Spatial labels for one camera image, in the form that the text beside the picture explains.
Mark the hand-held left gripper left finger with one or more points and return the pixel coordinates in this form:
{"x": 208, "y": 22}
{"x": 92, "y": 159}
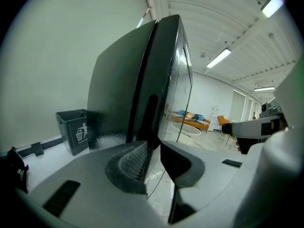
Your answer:
{"x": 90, "y": 174}

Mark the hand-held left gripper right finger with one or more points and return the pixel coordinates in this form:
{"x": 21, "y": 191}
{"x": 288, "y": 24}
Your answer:
{"x": 221, "y": 174}

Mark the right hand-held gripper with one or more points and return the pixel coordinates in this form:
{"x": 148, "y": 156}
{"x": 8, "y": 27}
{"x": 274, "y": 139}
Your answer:
{"x": 270, "y": 110}

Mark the black shoulder bag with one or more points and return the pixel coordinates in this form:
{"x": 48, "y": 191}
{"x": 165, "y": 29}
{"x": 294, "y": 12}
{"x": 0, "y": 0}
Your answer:
{"x": 16, "y": 170}

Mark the black glass-door mini fridge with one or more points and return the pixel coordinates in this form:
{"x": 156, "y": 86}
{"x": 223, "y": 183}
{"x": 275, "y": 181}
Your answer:
{"x": 114, "y": 91}

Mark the orange armchair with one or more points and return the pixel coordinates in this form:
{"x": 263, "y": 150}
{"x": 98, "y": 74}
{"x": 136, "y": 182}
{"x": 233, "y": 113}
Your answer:
{"x": 223, "y": 120}

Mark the white water dispenser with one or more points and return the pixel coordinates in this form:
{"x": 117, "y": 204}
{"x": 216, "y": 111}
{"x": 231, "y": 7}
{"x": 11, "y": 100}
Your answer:
{"x": 214, "y": 121}

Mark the dark grey trash bin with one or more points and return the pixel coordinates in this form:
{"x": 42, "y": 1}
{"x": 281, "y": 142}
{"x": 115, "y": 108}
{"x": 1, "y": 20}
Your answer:
{"x": 71, "y": 132}

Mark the orange sofa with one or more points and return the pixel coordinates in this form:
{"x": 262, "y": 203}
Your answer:
{"x": 202, "y": 123}

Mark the long ceiling light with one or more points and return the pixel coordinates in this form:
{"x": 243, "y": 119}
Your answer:
{"x": 218, "y": 58}
{"x": 264, "y": 88}
{"x": 272, "y": 6}

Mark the round white tub table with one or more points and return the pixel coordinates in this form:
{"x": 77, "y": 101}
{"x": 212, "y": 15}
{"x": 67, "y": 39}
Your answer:
{"x": 187, "y": 129}

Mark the black wall junction box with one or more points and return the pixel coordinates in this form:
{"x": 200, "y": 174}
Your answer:
{"x": 37, "y": 149}

